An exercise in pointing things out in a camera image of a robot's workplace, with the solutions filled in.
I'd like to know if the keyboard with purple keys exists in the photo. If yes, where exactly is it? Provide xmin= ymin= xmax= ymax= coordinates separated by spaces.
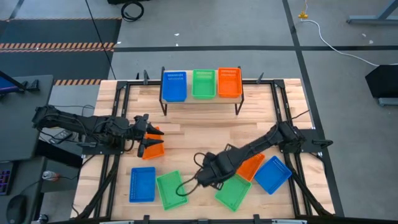
xmin=0 ymin=169 xmax=12 ymax=196

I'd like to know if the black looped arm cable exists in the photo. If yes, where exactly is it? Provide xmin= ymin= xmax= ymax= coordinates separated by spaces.
xmin=175 ymin=151 xmax=212 ymax=197

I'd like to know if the black computer mouse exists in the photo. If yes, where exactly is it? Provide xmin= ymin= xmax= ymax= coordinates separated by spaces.
xmin=6 ymin=194 xmax=27 ymax=224

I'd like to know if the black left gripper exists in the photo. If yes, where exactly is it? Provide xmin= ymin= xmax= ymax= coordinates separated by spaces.
xmin=130 ymin=114 xmax=165 ymax=158

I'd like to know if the grey handheld controller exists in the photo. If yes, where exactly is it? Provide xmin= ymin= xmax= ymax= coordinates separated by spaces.
xmin=49 ymin=129 xmax=74 ymax=144

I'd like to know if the blue plastic basket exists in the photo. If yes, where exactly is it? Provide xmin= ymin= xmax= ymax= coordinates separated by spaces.
xmin=129 ymin=167 xmax=157 ymax=203
xmin=254 ymin=155 xmax=293 ymax=195
xmin=162 ymin=71 xmax=188 ymax=103

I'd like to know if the white floor cable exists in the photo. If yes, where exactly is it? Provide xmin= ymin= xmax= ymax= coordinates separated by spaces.
xmin=300 ymin=18 xmax=380 ymax=67

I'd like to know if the dark grey side desk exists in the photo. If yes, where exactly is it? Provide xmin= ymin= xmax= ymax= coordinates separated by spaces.
xmin=0 ymin=74 xmax=54 ymax=161

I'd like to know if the grey table leg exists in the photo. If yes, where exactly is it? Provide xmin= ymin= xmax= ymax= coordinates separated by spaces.
xmin=346 ymin=0 xmax=398 ymax=26

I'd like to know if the long black floor cable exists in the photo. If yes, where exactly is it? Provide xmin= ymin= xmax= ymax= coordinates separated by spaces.
xmin=85 ymin=0 xmax=117 ymax=80

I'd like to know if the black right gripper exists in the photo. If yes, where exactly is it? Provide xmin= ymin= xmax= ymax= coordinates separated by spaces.
xmin=197 ymin=151 xmax=239 ymax=191

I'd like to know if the black aluminium rig frame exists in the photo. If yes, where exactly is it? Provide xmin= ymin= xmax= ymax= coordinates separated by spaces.
xmin=71 ymin=79 xmax=335 ymax=220

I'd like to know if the black mat with hazard stripes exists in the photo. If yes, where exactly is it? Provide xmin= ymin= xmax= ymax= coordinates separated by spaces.
xmin=0 ymin=17 xmax=123 ymax=86

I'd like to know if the black box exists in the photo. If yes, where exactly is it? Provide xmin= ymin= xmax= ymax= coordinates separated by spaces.
xmin=364 ymin=64 xmax=398 ymax=99

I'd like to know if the small drink bottle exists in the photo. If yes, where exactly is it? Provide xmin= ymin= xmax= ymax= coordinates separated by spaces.
xmin=42 ymin=170 xmax=60 ymax=182

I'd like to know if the green plastic basket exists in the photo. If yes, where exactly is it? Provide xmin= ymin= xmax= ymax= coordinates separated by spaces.
xmin=191 ymin=69 xmax=216 ymax=100
xmin=155 ymin=170 xmax=190 ymax=211
xmin=214 ymin=174 xmax=253 ymax=213

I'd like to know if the coiled black cable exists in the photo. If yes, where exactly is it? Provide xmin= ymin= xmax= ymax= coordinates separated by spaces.
xmin=120 ymin=1 xmax=145 ymax=22

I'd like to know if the orange plastic basket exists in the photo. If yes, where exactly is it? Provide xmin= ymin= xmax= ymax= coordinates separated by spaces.
xmin=217 ymin=67 xmax=243 ymax=98
xmin=142 ymin=126 xmax=165 ymax=161
xmin=236 ymin=152 xmax=266 ymax=182

